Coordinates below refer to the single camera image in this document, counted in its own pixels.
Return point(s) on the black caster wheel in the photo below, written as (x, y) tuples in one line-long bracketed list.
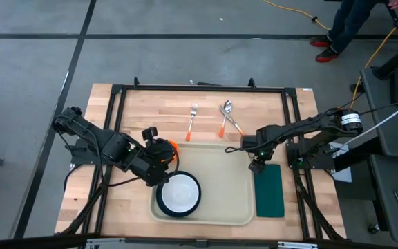
[(374, 229)]

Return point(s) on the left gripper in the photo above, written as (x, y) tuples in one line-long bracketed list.
[(150, 169)]

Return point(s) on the dark green cloth napkin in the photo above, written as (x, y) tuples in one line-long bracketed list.
[(269, 193)]

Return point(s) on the black aluminium table frame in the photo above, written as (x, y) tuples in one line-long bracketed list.
[(168, 88)]

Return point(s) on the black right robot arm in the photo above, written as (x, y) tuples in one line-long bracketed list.
[(306, 124)]

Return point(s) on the white plate with dark rim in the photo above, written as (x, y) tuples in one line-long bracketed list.
[(180, 193)]

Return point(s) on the beige plastic tray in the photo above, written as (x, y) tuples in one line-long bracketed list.
[(219, 186)]

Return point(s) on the black rig bar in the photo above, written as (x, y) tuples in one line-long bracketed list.
[(29, 241)]

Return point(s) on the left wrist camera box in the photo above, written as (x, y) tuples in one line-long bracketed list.
[(149, 133)]

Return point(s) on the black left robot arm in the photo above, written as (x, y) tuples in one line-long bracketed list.
[(92, 133)]

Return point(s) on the white paper sheet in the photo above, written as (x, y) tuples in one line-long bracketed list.
[(344, 174)]

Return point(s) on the person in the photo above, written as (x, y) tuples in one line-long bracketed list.
[(347, 20)]

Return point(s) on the orange plastic cup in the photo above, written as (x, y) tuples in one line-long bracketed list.
[(173, 144)]

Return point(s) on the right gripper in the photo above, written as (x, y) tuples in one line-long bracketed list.
[(261, 141)]

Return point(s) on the black desk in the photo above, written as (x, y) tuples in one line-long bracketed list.
[(385, 207), (392, 138)]

